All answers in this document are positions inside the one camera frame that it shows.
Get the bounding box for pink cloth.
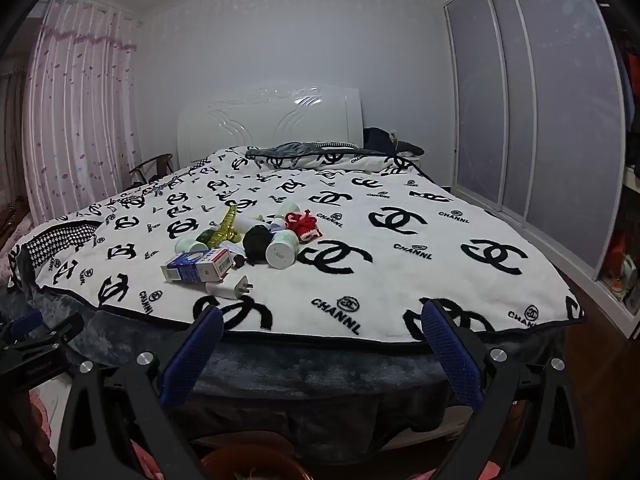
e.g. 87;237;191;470
0;375;201;480

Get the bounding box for blue white box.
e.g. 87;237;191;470
161;249;233;283

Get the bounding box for dark clothes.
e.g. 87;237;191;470
362;127;425;157

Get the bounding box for orange box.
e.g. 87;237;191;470
607;232;633;281

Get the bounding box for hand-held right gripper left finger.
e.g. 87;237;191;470
56;305;226;480

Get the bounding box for yellow hair claw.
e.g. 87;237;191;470
215;204;241;241

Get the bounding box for pink patterned curtain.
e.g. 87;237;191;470
22;0;143;226

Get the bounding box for hanging clothes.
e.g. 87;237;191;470
612;35;640;171

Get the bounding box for wardrobe with frosted sliding doors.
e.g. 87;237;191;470
442;0;626;281

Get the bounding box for black yarn ball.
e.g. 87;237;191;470
242;225;273;263

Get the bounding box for white charger plug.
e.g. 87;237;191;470
206;275;254;301

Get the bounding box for large pale green jar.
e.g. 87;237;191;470
265;230;301;268

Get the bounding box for white black printed blanket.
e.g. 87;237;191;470
10;145;585;348

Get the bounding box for printed pillow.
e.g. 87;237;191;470
270;149;426;174

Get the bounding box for grey blue cloth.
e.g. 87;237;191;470
247;142;361;161

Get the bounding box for pale green cup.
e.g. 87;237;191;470
174;237;208;256

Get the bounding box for dark wooden chair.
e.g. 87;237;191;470
129;154;175;191

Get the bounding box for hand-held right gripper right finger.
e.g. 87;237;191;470
421;300;588;480

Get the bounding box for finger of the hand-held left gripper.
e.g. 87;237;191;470
20;313;85;356
0;310;45;343

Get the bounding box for white glossy headboard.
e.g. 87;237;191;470
176;85;363;157

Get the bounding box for red knitted item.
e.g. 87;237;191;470
284;211;323;243

